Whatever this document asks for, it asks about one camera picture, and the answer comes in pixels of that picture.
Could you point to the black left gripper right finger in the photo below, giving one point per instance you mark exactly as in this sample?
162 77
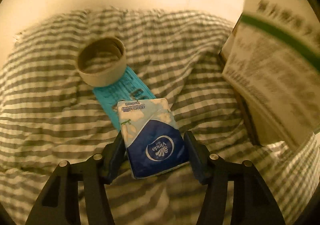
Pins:
253 202

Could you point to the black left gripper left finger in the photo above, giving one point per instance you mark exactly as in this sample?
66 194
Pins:
58 202

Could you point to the blue white tissue pack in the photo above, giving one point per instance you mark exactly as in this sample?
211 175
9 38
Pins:
153 142

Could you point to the teal packet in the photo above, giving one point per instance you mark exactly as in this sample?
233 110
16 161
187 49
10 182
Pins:
128 87

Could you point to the green white medicine box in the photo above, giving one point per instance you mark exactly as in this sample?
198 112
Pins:
272 60

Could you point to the checkered grey white duvet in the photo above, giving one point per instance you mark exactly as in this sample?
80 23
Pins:
49 114

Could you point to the large open cardboard box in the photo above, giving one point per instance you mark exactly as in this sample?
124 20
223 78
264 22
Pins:
240 109

